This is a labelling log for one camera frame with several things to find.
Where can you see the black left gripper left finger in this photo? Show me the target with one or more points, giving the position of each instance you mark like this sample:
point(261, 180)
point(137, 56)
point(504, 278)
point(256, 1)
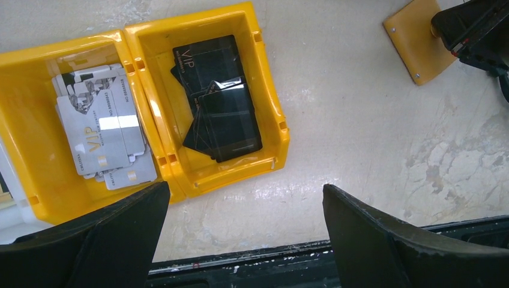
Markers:
point(111, 247)

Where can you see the silver VIP card stack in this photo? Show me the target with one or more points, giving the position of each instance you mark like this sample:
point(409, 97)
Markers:
point(99, 116)

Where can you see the yellow bin with black cards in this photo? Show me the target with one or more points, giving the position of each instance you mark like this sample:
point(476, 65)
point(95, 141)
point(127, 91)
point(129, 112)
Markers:
point(165, 110)

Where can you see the black VIP card stack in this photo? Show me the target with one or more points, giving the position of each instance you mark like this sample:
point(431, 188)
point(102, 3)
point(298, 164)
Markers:
point(224, 125)

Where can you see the tan leather card holder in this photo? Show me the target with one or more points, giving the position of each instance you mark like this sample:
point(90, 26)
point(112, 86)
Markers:
point(417, 42)

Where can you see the yellow bin with silver cards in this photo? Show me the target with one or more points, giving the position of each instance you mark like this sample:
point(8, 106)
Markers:
point(34, 137)

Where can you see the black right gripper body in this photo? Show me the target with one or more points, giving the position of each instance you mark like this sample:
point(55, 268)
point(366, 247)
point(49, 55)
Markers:
point(476, 32)

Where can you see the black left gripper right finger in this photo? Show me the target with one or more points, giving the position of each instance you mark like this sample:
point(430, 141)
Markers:
point(374, 249)

